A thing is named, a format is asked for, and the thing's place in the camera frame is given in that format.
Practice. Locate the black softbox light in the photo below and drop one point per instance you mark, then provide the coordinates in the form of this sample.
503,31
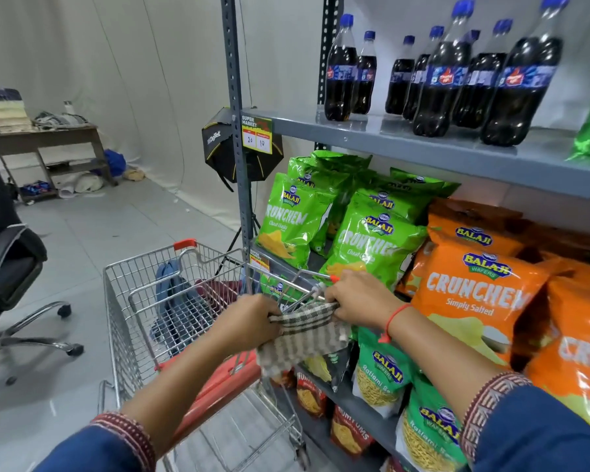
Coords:
226,147

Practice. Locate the red snack packet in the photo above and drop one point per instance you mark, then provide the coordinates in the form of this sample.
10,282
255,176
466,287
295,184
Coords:
349,435
309,395

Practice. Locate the yellow red price tag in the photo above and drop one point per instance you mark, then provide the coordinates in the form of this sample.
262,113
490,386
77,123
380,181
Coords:
259,262
256,135

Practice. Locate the person's left hand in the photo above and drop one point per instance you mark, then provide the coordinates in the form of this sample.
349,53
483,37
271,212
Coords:
243,324

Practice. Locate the grey metal shelf rack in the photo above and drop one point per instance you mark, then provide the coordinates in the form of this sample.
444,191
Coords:
472,148

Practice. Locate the pile of orange chip packets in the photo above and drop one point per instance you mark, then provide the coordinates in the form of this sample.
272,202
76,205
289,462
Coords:
482,299

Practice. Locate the row of cola bottles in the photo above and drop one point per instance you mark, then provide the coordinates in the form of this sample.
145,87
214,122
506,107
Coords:
445,83

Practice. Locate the stack of folded cloths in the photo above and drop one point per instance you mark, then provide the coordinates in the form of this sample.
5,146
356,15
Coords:
5,110

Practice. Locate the pile of green chip packets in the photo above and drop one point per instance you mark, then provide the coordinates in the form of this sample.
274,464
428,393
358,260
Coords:
373,240

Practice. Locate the beige bundle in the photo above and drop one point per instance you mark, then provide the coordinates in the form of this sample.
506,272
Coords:
134,174

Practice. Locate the person's left forearm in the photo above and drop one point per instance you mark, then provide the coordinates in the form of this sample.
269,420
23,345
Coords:
177,388

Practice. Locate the person's right forearm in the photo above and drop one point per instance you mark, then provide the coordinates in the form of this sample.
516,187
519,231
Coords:
447,358

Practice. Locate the blue bag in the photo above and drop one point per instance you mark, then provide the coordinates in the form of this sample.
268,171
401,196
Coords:
114,163

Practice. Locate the brown checked cloth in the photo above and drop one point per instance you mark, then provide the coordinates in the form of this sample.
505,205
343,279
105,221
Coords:
300,339

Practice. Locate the person's right hand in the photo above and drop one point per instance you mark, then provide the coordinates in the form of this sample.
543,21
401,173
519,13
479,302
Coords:
361,299

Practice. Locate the blue red packets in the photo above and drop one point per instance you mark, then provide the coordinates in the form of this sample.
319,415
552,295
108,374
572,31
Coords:
35,189

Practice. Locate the black light stand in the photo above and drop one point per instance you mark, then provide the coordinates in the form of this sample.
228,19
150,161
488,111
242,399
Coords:
237,240

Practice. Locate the person's left fingers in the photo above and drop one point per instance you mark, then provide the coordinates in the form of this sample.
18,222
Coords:
270,315

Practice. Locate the green white snack packet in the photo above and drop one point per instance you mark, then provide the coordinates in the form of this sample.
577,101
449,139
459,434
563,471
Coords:
381,373
430,430

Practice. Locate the black snack packet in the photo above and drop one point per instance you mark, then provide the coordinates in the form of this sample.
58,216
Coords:
338,366

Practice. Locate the black office chair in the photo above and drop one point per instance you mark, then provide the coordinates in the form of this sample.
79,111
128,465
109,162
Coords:
10,270

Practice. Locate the maroon cloth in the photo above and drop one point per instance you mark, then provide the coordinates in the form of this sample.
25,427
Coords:
223,292

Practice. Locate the white bag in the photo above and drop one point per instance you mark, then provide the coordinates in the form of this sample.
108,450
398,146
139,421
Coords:
83,183

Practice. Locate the wooden desk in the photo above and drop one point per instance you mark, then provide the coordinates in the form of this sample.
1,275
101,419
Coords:
44,137

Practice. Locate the blue cloth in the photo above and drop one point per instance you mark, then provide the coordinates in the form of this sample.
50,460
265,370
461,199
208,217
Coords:
179,304

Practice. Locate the person's right fingers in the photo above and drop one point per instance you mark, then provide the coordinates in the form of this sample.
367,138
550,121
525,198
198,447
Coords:
335,294

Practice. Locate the white bottle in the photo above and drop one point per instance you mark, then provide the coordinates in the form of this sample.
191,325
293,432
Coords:
69,108

